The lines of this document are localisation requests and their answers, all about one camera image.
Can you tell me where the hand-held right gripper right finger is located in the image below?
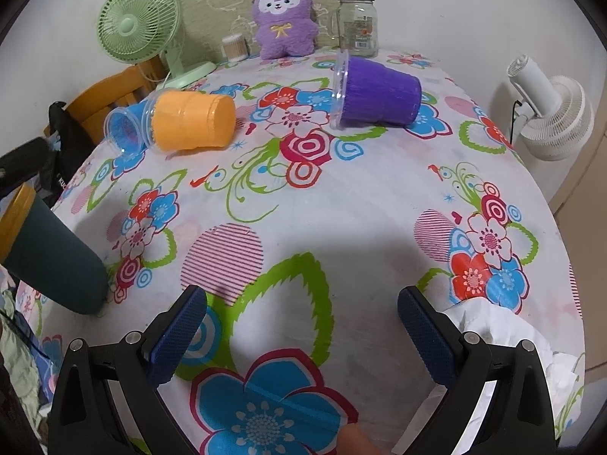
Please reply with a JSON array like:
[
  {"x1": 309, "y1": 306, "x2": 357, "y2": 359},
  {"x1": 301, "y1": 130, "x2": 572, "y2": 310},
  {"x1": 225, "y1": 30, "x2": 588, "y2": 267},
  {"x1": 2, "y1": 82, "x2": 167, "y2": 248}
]
[{"x1": 397, "y1": 285, "x2": 558, "y2": 455}]

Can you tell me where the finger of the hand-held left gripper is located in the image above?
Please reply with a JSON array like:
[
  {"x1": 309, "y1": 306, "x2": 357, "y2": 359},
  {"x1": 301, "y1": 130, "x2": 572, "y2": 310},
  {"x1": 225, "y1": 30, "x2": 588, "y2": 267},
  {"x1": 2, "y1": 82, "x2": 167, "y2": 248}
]
[{"x1": 0, "y1": 136, "x2": 49, "y2": 196}]

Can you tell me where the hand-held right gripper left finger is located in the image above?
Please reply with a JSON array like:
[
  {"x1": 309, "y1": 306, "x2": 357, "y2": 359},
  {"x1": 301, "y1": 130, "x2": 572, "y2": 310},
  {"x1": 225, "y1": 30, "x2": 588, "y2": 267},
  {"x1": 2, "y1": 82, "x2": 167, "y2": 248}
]
[{"x1": 47, "y1": 284, "x2": 209, "y2": 455}]

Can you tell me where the dark green tumbler gold band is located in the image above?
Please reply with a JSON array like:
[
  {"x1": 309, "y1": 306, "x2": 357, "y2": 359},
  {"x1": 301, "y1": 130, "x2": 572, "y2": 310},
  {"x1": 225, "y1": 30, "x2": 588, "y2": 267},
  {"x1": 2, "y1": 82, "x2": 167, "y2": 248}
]
[{"x1": 0, "y1": 184, "x2": 111, "y2": 316}]

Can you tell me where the clear blue plastic cup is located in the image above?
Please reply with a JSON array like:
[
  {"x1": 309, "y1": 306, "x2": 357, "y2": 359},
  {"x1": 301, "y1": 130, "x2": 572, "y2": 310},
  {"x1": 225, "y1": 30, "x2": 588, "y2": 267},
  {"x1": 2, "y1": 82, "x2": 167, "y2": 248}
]
[{"x1": 104, "y1": 99, "x2": 158, "y2": 157}]

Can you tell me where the orange plastic cup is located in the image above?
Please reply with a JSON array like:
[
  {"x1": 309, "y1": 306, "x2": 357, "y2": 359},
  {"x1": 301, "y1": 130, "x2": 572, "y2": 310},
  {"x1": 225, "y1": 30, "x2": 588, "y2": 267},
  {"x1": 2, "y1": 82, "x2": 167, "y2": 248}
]
[{"x1": 151, "y1": 91, "x2": 236, "y2": 153}]

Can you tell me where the purple plastic cup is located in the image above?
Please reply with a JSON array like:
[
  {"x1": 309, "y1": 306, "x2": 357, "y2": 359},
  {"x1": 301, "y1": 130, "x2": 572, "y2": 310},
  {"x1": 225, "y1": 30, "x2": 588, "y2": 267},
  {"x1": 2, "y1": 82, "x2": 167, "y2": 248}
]
[{"x1": 330, "y1": 52, "x2": 423, "y2": 130}]

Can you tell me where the black bag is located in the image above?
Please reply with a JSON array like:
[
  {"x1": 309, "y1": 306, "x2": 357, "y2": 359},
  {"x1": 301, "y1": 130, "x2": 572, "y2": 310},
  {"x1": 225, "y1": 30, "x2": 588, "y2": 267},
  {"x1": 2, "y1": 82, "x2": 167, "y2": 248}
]
[{"x1": 35, "y1": 101, "x2": 98, "y2": 200}]

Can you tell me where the white crumpled cloth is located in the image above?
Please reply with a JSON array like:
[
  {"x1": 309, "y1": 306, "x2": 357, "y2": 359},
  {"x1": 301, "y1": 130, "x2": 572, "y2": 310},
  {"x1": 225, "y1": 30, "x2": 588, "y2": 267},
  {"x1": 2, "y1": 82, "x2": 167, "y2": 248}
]
[{"x1": 443, "y1": 303, "x2": 585, "y2": 437}]

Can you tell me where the wooden chair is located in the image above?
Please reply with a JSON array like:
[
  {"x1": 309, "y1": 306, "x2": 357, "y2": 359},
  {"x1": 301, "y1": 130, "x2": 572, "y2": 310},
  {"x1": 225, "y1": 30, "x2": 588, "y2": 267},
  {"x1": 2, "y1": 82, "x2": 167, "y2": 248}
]
[{"x1": 44, "y1": 64, "x2": 164, "y2": 145}]

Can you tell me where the pale patterned cloth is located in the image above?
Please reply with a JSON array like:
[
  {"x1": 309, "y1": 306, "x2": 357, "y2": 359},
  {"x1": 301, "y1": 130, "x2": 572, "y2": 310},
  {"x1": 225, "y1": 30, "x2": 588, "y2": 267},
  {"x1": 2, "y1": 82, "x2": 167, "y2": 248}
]
[{"x1": 0, "y1": 270, "x2": 62, "y2": 418}]

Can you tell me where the floral tablecloth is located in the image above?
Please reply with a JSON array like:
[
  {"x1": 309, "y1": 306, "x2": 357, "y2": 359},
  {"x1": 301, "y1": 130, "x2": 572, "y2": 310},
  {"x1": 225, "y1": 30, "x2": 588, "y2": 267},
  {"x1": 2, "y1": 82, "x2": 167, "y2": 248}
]
[{"x1": 14, "y1": 47, "x2": 586, "y2": 455}]

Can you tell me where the green desk fan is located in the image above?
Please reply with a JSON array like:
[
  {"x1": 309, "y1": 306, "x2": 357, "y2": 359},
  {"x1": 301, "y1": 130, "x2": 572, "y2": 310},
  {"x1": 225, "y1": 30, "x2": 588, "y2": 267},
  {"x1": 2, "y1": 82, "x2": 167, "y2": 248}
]
[{"x1": 97, "y1": 0, "x2": 216, "y2": 90}]

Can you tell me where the cotton swab container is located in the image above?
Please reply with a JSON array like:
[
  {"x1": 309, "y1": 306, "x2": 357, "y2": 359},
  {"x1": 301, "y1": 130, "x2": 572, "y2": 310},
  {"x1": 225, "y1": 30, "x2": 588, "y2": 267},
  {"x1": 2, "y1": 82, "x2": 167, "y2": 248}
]
[{"x1": 222, "y1": 35, "x2": 249, "y2": 62}]

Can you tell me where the green printed cushion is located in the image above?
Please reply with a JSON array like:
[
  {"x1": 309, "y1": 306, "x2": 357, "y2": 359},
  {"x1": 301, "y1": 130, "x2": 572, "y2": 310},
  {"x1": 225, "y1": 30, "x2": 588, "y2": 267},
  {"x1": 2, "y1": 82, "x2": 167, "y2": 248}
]
[{"x1": 178, "y1": 0, "x2": 351, "y2": 64}]

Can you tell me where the white fan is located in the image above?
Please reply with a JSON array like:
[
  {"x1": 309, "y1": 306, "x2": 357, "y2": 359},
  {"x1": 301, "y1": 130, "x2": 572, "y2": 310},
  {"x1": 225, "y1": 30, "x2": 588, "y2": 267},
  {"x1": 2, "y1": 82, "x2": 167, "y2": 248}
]
[{"x1": 505, "y1": 54, "x2": 594, "y2": 162}]

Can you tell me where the purple plush toy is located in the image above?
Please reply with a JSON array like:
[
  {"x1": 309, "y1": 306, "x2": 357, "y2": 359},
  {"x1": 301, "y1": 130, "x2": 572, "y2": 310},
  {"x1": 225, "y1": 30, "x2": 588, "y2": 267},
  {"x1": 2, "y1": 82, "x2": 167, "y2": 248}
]
[{"x1": 251, "y1": 0, "x2": 319, "y2": 61}]

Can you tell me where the glass jar with black lid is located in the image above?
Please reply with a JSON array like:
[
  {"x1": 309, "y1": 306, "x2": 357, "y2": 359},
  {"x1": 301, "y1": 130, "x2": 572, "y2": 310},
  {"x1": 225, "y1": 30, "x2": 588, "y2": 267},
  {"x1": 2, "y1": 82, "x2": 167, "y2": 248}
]
[{"x1": 330, "y1": 0, "x2": 380, "y2": 58}]

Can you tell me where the black fan cable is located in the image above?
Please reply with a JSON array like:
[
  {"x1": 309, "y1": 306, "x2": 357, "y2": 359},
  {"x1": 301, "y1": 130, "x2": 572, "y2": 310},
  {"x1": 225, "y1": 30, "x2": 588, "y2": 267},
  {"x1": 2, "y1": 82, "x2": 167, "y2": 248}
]
[{"x1": 509, "y1": 99, "x2": 525, "y2": 147}]

